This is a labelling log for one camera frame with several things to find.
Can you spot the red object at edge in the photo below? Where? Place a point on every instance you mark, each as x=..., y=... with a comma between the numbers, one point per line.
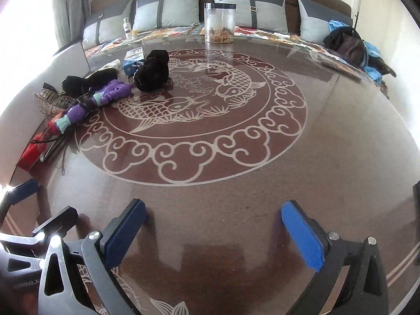
x=62, y=157

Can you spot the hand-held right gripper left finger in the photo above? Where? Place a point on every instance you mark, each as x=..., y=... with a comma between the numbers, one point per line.
x=126, y=229

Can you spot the long black velvet headband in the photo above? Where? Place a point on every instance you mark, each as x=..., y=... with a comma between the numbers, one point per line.
x=85, y=82

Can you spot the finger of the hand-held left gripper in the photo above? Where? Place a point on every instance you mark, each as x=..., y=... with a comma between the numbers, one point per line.
x=23, y=190
x=60, y=217

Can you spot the dark bag with blue cloth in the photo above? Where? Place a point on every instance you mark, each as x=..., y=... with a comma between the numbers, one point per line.
x=370, y=49

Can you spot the black bag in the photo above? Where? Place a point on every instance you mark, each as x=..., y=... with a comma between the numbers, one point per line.
x=347, y=44

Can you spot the blue cardboard box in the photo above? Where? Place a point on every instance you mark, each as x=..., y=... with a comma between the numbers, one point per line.
x=131, y=67

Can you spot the small white pump bottle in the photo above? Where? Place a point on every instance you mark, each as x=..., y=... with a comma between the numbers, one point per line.
x=127, y=28

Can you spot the white cardboard box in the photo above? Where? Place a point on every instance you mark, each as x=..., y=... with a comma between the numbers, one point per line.
x=134, y=53

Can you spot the purple teal hair clip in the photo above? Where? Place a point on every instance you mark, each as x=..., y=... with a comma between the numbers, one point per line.
x=111, y=93

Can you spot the grey curtain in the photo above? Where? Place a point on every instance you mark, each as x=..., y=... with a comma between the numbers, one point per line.
x=70, y=3

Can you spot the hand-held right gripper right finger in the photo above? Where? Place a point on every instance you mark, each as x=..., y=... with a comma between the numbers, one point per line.
x=302, y=236

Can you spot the clear jar with black lid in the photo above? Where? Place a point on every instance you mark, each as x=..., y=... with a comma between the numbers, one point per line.
x=220, y=23

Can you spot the rhinestone bow hair clip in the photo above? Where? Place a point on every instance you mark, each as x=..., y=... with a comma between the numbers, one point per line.
x=52, y=101

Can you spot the red packet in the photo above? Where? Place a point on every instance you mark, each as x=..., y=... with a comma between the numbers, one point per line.
x=29, y=152

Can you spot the patterned brown desktop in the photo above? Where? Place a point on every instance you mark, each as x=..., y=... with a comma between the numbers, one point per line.
x=229, y=203

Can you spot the large black velvet scrunchie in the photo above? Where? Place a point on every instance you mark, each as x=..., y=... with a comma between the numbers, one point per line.
x=152, y=70

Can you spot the white flat bottle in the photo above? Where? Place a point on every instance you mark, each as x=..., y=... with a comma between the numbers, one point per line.
x=111, y=64

